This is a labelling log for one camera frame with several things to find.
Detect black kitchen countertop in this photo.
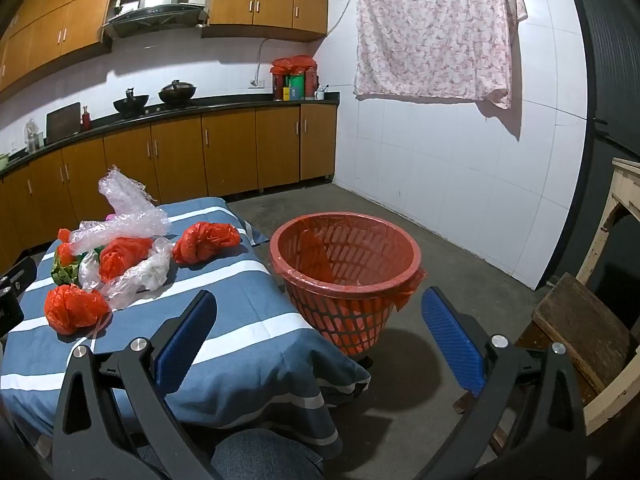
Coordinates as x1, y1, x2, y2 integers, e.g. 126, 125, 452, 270
0, 91, 341, 176

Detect steel range hood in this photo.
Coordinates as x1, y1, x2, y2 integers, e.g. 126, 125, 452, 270
102, 0, 210, 41

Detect red bag over containers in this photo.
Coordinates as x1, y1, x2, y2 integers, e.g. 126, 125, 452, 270
270, 55, 318, 78

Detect small red plastic bag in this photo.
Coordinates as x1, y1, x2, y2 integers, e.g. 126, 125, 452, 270
54, 228, 81, 267

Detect worn wooden board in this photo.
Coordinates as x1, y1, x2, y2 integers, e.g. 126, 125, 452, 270
531, 272, 632, 396

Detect clear glass jar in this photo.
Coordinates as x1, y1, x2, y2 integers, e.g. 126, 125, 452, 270
25, 118, 43, 154

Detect large red plastic bag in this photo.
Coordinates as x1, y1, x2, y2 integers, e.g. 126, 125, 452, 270
171, 221, 242, 266

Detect dark cutting board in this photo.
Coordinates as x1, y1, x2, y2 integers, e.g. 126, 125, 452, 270
46, 102, 82, 145

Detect red plastic lattice basket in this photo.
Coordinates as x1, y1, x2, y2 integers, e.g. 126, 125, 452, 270
269, 212, 428, 356

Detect blue striped tablecloth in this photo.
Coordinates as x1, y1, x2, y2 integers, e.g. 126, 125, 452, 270
0, 196, 372, 461

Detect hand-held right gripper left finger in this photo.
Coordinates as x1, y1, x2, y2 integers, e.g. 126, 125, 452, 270
52, 289, 218, 480

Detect person's jeans leg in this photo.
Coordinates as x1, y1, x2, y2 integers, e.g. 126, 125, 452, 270
135, 427, 326, 480

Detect worn wooden chair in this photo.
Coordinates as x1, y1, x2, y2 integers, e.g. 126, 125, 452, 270
452, 157, 640, 456

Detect black wok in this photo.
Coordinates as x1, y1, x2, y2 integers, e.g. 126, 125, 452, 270
113, 89, 150, 114

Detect wooden base cabinets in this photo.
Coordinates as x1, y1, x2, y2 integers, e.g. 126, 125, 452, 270
0, 102, 338, 261

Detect white power cable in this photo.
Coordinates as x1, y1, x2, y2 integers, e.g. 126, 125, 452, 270
256, 37, 281, 82

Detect green plastic bag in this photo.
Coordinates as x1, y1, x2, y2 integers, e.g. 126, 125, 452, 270
51, 245, 108, 286

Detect clear bubble wrap sheet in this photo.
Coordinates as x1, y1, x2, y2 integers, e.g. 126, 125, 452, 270
69, 205, 171, 257

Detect pink floral hanging cloth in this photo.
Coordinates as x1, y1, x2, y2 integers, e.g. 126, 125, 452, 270
352, 0, 529, 110

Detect black pot with lid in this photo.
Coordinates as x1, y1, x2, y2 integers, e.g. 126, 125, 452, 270
158, 80, 197, 107

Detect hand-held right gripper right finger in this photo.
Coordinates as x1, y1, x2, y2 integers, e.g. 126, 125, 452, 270
415, 286, 588, 480

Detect clear white plastic bag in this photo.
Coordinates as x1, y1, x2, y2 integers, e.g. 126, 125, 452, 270
77, 236, 174, 311

